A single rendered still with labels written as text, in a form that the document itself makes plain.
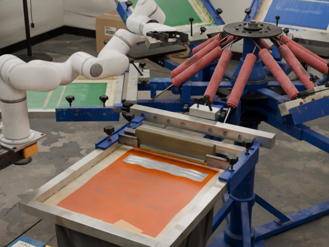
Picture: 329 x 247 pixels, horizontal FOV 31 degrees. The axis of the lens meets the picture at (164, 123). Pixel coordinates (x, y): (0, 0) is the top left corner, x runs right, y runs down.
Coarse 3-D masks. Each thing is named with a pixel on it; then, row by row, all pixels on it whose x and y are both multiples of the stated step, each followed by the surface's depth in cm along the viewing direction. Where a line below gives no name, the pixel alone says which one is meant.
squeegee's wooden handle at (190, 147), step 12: (144, 132) 243; (156, 132) 241; (144, 144) 245; (156, 144) 242; (168, 144) 239; (180, 144) 236; (192, 144) 234; (204, 144) 231; (192, 156) 236; (204, 156) 233
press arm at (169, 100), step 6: (138, 102) 308; (144, 102) 308; (150, 102) 308; (156, 102) 308; (162, 102) 308; (168, 102) 307; (174, 102) 307; (180, 102) 307; (192, 102) 308; (156, 108) 309; (162, 108) 309; (168, 108) 309; (174, 108) 309; (180, 108) 309
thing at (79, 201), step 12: (120, 156) 244; (144, 156) 244; (156, 156) 244; (168, 156) 244; (108, 168) 235; (132, 168) 235; (144, 168) 235; (96, 180) 226; (84, 192) 218; (60, 204) 210; (72, 204) 210; (84, 204) 210; (96, 204) 210; (108, 204) 210; (120, 204) 210; (96, 216) 203
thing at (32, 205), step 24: (120, 144) 252; (216, 144) 247; (72, 168) 228; (48, 192) 213; (216, 192) 211; (48, 216) 200; (72, 216) 197; (192, 216) 197; (120, 240) 187; (144, 240) 184; (168, 240) 184
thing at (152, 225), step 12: (192, 168) 235; (204, 168) 235; (216, 168) 235; (180, 180) 226; (192, 180) 226; (204, 180) 226; (192, 192) 218; (180, 204) 210; (108, 216) 203; (120, 216) 203; (132, 216) 203; (144, 216) 203; (156, 216) 203; (168, 216) 203; (144, 228) 196; (156, 228) 196
